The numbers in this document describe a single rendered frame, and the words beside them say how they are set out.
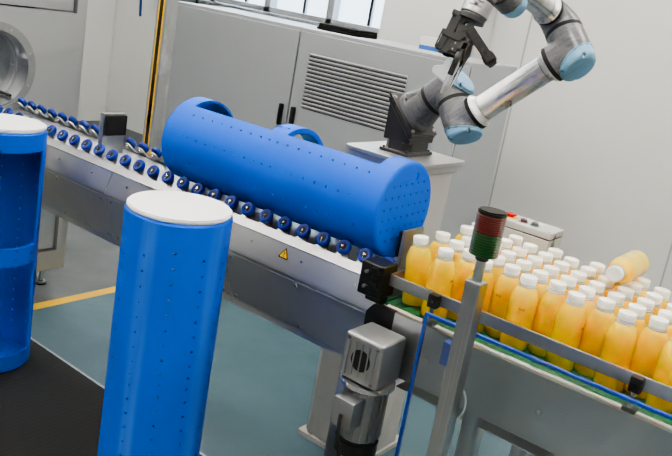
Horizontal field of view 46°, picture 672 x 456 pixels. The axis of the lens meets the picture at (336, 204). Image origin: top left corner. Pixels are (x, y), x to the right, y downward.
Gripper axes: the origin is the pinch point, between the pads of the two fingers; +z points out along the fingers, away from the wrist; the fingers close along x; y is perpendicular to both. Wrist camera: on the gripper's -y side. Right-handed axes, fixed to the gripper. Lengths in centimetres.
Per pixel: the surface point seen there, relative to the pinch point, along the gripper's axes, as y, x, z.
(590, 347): -59, 14, 41
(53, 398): 84, -35, 146
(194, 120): 75, -26, 38
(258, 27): 161, -217, -15
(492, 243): -31, 36, 29
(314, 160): 27.7, -10.5, 31.9
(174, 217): 43, 24, 59
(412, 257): -11.9, 3.7, 42.6
